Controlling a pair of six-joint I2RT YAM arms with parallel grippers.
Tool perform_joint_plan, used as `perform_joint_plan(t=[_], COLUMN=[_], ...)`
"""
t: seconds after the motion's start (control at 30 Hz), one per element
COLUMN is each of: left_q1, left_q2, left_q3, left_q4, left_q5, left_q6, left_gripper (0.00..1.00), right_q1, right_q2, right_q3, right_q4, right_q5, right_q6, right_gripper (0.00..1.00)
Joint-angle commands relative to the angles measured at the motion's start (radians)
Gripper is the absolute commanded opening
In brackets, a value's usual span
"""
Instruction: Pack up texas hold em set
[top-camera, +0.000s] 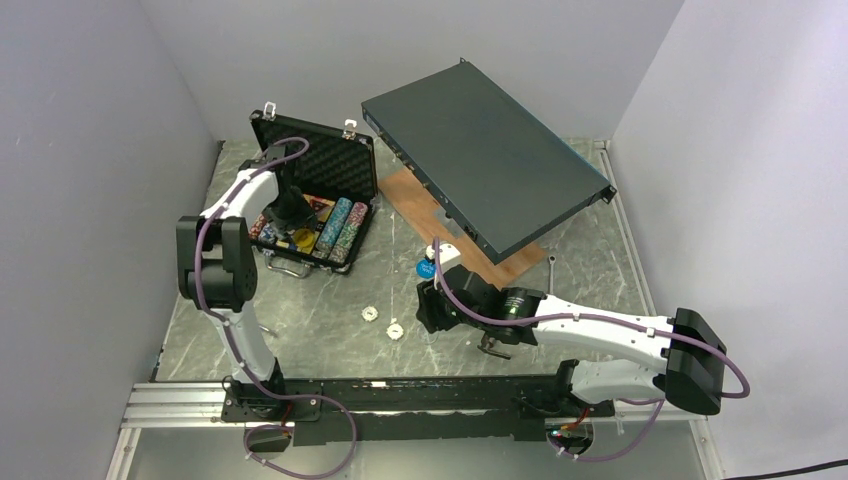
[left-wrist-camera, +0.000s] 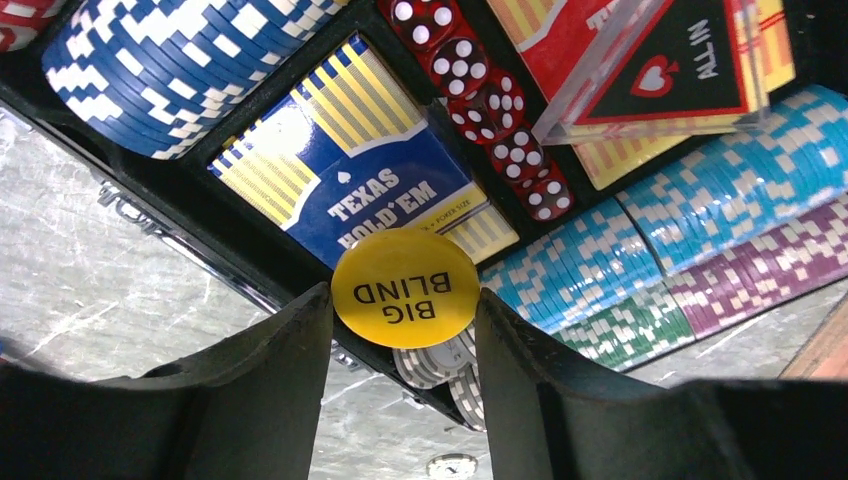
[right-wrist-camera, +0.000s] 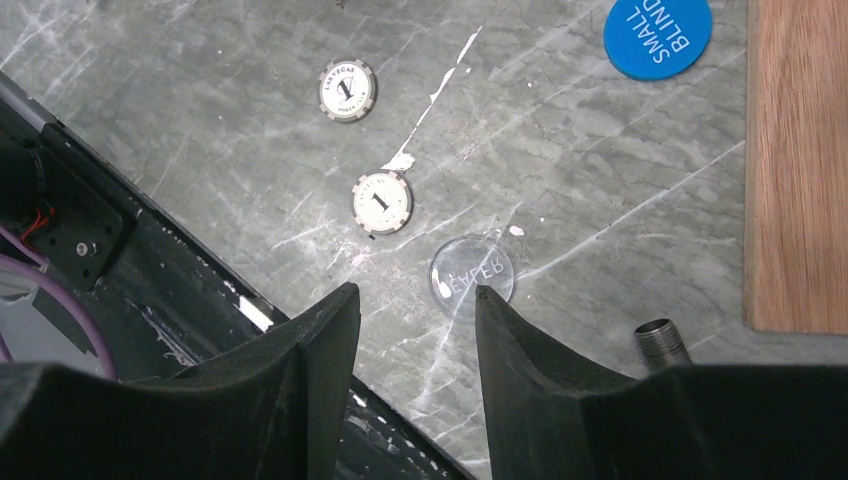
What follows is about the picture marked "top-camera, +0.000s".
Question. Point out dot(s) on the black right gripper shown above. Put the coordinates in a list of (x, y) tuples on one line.
[(429, 311)]

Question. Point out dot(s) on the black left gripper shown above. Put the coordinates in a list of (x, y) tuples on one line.
[(305, 216)]

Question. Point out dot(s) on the red triangular token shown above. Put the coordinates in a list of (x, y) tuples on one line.
[(322, 210)]

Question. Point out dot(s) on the blue round button chip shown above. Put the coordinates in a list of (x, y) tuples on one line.
[(425, 269)]

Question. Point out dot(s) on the white poker chip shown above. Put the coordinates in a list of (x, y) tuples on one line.
[(370, 313), (395, 331)]

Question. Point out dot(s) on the yellow round button chip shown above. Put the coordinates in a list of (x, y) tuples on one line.
[(304, 240)]

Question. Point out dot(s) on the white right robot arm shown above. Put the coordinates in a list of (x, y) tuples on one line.
[(679, 359)]

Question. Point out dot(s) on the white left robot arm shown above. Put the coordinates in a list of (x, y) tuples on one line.
[(217, 270)]

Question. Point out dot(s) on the wooden board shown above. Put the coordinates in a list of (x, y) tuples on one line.
[(419, 209)]

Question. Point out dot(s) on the yellow blue chip row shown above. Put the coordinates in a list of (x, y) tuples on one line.
[(267, 235)]

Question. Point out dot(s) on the teal poker chip row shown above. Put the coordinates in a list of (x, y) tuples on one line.
[(333, 227)]

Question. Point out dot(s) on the metal clamp tool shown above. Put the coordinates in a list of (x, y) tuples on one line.
[(495, 346)]

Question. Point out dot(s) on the black poker chip case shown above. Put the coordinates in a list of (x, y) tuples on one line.
[(339, 163)]

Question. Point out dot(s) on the purple green chip row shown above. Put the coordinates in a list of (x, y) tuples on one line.
[(349, 232)]

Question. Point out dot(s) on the small silver wrench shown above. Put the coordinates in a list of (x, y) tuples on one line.
[(551, 274)]

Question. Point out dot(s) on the dark rack server unit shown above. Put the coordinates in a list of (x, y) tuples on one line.
[(496, 170)]

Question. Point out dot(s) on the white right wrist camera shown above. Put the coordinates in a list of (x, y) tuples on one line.
[(443, 253)]

